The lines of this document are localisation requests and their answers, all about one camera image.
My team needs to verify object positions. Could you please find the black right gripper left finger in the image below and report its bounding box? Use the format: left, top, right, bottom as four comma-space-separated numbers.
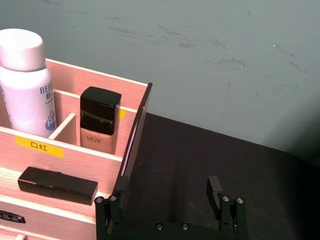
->
94, 175, 130, 240

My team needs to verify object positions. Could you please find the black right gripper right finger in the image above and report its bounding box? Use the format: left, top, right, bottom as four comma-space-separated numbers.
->
205, 175, 248, 236

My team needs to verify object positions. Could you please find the pale wooden organizer box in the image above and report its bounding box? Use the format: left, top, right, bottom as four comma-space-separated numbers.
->
0, 58, 154, 240

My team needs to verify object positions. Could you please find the black lipstick tube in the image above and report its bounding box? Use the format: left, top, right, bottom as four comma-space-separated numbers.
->
17, 166, 99, 207

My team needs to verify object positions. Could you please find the black table cloth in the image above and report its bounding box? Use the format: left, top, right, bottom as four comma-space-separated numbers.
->
119, 111, 320, 240

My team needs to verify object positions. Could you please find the beige foundation bottle, black cap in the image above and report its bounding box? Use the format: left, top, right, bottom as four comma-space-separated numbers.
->
79, 86, 123, 155

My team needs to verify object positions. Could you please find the long yellow label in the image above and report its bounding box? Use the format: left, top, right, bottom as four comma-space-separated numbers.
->
15, 135, 65, 159

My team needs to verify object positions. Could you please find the white plastic bottle with cap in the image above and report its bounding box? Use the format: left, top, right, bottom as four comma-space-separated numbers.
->
0, 28, 57, 139

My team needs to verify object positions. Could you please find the dark metal drawer handle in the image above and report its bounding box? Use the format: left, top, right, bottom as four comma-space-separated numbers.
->
0, 210, 27, 225

